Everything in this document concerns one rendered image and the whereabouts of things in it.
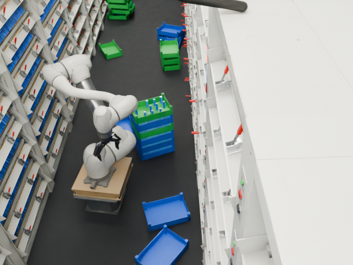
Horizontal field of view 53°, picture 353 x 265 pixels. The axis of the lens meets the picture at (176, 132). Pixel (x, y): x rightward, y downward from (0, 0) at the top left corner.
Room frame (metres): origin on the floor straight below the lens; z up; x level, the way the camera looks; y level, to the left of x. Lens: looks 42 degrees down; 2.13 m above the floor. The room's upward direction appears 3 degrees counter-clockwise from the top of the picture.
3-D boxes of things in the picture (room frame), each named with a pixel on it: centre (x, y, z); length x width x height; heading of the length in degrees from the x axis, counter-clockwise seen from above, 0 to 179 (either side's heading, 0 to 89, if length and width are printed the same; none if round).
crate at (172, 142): (2.20, 0.20, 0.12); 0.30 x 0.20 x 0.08; 110
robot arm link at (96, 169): (1.68, 0.54, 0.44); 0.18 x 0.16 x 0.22; 131
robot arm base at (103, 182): (1.65, 0.56, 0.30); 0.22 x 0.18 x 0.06; 163
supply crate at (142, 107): (2.20, 0.20, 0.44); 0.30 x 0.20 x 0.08; 110
